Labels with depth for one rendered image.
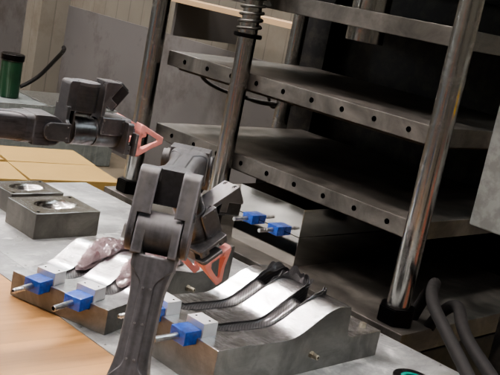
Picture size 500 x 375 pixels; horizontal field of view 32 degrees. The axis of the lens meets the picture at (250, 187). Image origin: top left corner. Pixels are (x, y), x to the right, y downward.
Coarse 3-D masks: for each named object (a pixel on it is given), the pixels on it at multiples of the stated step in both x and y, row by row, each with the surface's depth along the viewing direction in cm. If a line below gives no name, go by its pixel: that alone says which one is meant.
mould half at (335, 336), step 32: (224, 288) 192; (288, 288) 188; (224, 320) 175; (288, 320) 179; (320, 320) 178; (352, 320) 198; (160, 352) 171; (192, 352) 164; (224, 352) 160; (256, 352) 167; (288, 352) 174; (320, 352) 181; (352, 352) 189
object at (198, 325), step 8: (200, 312) 168; (192, 320) 165; (200, 320) 165; (208, 320) 165; (176, 328) 162; (184, 328) 163; (192, 328) 163; (200, 328) 164; (208, 328) 164; (216, 328) 166; (160, 336) 159; (168, 336) 160; (176, 336) 162; (184, 336) 161; (192, 336) 162; (200, 336) 164; (184, 344) 161
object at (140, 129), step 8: (136, 128) 177; (144, 128) 177; (136, 136) 176; (160, 136) 182; (128, 144) 178; (136, 144) 176; (152, 144) 181; (160, 144) 182; (136, 152) 177; (144, 152) 179
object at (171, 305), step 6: (168, 294) 175; (168, 300) 172; (174, 300) 172; (180, 300) 173; (162, 306) 171; (168, 306) 170; (174, 306) 172; (180, 306) 173; (162, 312) 170; (168, 312) 171; (174, 312) 172
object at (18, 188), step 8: (0, 184) 252; (8, 184) 254; (16, 184) 256; (24, 184) 258; (32, 184) 259; (40, 184) 261; (0, 192) 249; (8, 192) 246; (16, 192) 247; (24, 192) 249; (32, 192) 250; (40, 192) 252; (48, 192) 254; (56, 192) 255; (0, 200) 249; (0, 208) 249
